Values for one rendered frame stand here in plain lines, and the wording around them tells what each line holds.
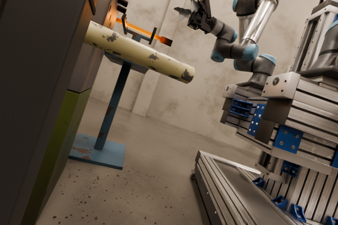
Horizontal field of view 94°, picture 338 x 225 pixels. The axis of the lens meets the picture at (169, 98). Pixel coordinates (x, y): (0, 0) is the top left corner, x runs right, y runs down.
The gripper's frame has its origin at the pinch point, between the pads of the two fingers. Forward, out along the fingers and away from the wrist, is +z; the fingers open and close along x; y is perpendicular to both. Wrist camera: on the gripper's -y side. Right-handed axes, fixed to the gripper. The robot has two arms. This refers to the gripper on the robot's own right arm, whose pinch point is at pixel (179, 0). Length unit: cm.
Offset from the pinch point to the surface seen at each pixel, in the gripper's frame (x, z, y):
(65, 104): -16, 27, 58
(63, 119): -16, 27, 63
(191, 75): -39, 1, 38
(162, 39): 45.9, -8.0, 5.2
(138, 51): -39, 14, 38
